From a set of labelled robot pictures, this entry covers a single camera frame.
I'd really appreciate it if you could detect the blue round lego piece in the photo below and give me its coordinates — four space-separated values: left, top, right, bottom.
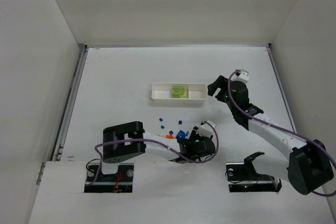
176 130 186 140

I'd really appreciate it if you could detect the large green lego brick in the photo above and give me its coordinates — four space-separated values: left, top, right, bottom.
172 86 185 95

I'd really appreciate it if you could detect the small green lego brick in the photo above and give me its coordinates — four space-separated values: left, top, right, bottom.
172 94 188 99

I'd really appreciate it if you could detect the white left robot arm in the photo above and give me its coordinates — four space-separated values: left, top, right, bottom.
96 121 219 164

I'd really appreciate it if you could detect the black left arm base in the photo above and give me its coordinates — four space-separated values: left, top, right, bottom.
84 161 134 194

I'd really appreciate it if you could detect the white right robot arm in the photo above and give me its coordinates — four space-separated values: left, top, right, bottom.
207 71 335 195

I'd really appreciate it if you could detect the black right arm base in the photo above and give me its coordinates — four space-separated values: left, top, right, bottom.
225 152 282 193

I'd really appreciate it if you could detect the white divided sorting tray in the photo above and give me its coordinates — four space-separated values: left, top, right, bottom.
151 83 207 107

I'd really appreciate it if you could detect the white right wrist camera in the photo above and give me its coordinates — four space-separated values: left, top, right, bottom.
233 69 249 84

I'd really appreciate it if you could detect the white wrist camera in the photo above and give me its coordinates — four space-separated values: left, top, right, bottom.
196 121 216 138
233 69 249 84

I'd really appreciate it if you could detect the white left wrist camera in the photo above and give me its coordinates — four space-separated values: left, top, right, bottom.
196 121 216 138

